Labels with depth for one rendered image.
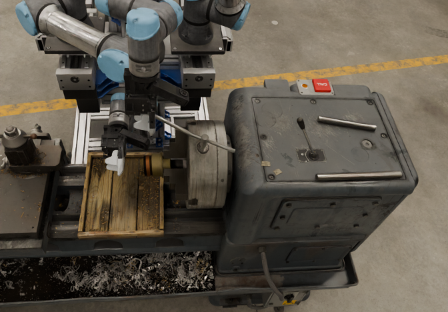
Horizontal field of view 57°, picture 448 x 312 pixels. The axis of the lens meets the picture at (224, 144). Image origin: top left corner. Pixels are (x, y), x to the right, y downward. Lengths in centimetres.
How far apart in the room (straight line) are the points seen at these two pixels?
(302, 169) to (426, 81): 282
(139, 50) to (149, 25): 7
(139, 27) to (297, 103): 71
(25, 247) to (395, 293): 202
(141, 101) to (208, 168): 35
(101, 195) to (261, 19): 278
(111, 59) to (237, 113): 45
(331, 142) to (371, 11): 327
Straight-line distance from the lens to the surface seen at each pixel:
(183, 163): 149
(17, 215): 157
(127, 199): 162
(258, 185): 124
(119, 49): 134
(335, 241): 169
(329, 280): 198
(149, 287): 181
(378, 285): 270
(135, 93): 109
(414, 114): 365
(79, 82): 175
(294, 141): 137
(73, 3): 169
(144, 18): 98
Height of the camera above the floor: 229
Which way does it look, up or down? 52 degrees down
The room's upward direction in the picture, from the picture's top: 11 degrees clockwise
